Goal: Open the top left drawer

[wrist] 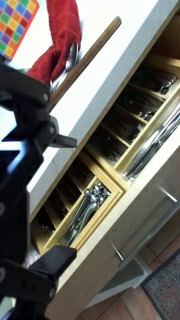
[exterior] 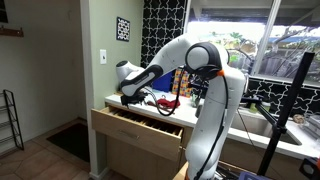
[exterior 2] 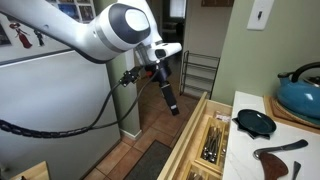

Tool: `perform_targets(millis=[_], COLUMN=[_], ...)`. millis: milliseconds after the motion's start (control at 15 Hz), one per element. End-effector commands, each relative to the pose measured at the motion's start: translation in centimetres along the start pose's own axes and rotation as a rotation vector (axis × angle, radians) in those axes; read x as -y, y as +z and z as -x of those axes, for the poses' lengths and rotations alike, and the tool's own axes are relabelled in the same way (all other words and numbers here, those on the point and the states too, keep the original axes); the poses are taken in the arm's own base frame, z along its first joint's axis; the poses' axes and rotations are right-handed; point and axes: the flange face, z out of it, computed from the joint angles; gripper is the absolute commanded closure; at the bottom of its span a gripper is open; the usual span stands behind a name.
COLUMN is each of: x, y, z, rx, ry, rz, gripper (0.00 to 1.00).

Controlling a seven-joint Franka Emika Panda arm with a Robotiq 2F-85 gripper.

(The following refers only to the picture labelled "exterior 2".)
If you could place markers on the black metal shoe rack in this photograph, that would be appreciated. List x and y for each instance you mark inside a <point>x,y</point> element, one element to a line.
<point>183,73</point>

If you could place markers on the small dark round dish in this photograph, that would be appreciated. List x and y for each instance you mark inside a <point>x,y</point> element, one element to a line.
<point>256,121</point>

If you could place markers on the white kitchen countertop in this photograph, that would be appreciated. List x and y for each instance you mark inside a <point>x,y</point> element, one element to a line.
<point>240,160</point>

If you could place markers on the red dress figure magnet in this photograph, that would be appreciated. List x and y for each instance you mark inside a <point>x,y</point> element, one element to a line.
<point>23,38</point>

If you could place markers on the brown wooden spatula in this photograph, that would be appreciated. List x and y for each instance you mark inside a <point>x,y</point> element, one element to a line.
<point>273,166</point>

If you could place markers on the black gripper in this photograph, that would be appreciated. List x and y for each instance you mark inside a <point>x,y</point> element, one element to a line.
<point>162,75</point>

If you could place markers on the light wood cabinet drawer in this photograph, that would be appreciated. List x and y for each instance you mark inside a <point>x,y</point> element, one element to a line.
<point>181,143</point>

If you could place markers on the blue kettle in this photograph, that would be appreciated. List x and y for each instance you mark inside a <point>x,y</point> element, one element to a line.
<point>296,96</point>

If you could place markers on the white refrigerator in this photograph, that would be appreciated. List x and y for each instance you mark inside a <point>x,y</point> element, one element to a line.
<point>50,100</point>

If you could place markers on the clear plastic packet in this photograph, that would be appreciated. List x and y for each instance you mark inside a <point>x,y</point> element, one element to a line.
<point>222,117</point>

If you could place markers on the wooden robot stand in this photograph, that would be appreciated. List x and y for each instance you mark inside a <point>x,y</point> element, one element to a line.
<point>33,171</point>

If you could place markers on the black star trivet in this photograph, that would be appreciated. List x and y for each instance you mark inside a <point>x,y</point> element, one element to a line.
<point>255,136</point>

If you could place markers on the wooden trivet board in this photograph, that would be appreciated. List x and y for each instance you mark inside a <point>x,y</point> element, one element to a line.
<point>276,115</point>

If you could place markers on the fridge photo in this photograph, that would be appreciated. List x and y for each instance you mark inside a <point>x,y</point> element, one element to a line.
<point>86,12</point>
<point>68,10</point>
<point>3,35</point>

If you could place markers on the wooden cutlery organizer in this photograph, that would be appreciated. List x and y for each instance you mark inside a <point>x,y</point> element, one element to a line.
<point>213,174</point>
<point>204,138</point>

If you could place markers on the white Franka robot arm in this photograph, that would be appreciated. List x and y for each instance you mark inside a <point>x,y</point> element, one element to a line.
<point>66,30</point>

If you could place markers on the dark bordered floor rug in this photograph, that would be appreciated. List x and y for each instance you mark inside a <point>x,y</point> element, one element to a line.
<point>150,163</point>

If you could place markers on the dark figure magnet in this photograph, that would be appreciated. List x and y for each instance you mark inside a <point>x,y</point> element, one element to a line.
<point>39,36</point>

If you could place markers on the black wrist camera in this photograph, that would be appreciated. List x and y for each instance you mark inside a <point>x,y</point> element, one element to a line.
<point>130,76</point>

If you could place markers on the white light switch plate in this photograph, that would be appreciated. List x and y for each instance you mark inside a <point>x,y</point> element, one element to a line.
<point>258,21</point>

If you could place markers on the steel cutlery piece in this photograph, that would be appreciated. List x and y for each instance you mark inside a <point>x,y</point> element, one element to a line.
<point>212,145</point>
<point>217,145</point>
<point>207,145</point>
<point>193,175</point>

